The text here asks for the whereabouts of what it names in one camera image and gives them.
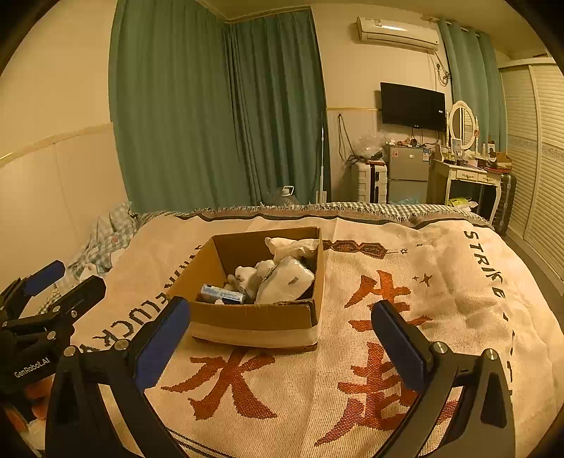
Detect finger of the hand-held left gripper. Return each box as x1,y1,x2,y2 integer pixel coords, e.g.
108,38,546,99
0,260,67,320
0,275,108,338

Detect white air conditioner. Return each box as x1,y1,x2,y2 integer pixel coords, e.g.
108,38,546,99
356,16,440,54

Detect white socks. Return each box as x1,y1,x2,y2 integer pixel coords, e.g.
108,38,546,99
227,260,276,301

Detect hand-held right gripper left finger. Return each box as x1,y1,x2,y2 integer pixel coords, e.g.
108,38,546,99
44,296,191,458

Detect clear water jug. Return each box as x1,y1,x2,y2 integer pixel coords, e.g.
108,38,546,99
264,185,301,207

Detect small grey fridge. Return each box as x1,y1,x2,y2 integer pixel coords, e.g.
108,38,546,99
385,144,431,204

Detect plaid quilt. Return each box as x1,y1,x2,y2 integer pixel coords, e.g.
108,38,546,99
37,200,139,315

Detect air conditioner power cord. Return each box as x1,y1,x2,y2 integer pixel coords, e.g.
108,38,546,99
434,53,453,87

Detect green corner curtain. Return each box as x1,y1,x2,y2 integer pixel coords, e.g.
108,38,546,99
225,11,329,206

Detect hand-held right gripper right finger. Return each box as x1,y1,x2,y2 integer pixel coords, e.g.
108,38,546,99
371,299,516,458

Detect clear plastic bag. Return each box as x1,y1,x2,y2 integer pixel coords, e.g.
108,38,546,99
355,132,387,162

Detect narrow green curtain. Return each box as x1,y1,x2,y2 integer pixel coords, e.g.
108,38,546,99
438,20,508,156

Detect person's left hand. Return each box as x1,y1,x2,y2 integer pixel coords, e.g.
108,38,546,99
9,379,53,437

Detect floral tissue pack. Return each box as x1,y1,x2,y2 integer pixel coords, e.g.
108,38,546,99
255,256,316,304

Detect white louvered wardrobe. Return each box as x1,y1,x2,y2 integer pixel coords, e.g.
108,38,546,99
498,57,564,283

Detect white suitcase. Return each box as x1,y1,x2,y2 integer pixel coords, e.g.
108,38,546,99
352,162,388,203

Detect white oval vanity mirror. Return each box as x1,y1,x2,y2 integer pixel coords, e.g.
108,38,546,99
448,100,479,156

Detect printed beige blanket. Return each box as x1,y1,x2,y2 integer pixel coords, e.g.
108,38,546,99
70,207,564,458

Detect small blue tissue packet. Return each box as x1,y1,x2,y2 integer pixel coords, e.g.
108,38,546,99
200,283,246,304

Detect white mop pole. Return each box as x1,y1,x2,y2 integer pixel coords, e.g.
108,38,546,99
316,121,329,204

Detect white vanity table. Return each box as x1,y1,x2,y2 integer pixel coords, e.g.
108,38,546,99
443,157,503,221

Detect dark suitcase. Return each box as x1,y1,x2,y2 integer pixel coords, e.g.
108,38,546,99
487,173,517,234

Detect hanging black cable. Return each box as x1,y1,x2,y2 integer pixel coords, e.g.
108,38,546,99
337,113,358,165

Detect black wall television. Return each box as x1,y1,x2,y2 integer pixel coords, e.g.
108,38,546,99
380,82,447,131

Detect wide green curtain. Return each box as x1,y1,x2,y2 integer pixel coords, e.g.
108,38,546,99
109,0,248,215

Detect brown cardboard box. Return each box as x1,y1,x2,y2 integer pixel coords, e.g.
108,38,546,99
166,227,324,352

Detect checkered bed sheet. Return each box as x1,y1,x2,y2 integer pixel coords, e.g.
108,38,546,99
300,201,491,228

